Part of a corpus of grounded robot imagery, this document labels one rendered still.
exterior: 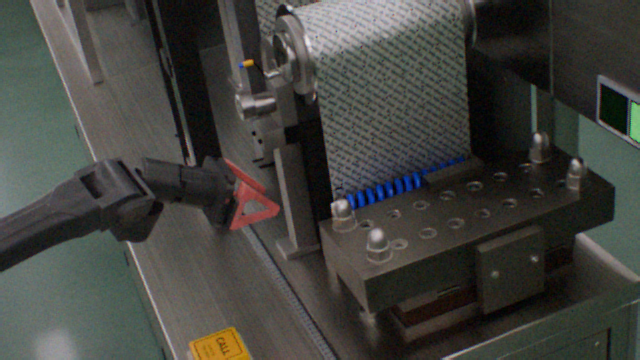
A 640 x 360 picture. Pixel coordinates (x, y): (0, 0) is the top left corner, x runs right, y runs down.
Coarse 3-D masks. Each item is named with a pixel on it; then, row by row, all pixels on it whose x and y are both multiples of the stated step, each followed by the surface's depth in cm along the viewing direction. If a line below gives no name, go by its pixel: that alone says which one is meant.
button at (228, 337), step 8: (232, 328) 128; (208, 336) 127; (216, 336) 127; (224, 336) 127; (232, 336) 127; (192, 344) 126; (200, 344) 126; (208, 344) 126; (216, 344) 126; (224, 344) 126; (232, 344) 125; (240, 344) 125; (192, 352) 125; (200, 352) 125; (208, 352) 125; (216, 352) 124; (224, 352) 124; (232, 352) 124; (240, 352) 124
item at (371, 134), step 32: (448, 64) 131; (352, 96) 127; (384, 96) 129; (416, 96) 131; (448, 96) 133; (352, 128) 129; (384, 128) 131; (416, 128) 134; (448, 128) 136; (352, 160) 132; (384, 160) 134; (416, 160) 136; (448, 160) 139; (352, 192) 134
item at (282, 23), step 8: (464, 8) 128; (464, 16) 129; (280, 24) 126; (288, 24) 123; (464, 24) 129; (288, 32) 124; (296, 32) 122; (464, 32) 130; (296, 40) 122; (464, 40) 132; (296, 48) 123; (304, 56) 122; (304, 64) 122; (304, 72) 123; (304, 80) 124; (296, 88) 129; (304, 88) 125
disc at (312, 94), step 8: (280, 8) 127; (288, 8) 123; (280, 16) 128; (288, 16) 124; (296, 16) 121; (296, 24) 122; (304, 32) 120; (304, 40) 121; (304, 48) 122; (312, 56) 121; (312, 64) 121; (312, 72) 122; (312, 80) 123; (312, 88) 124; (304, 96) 129; (312, 96) 125
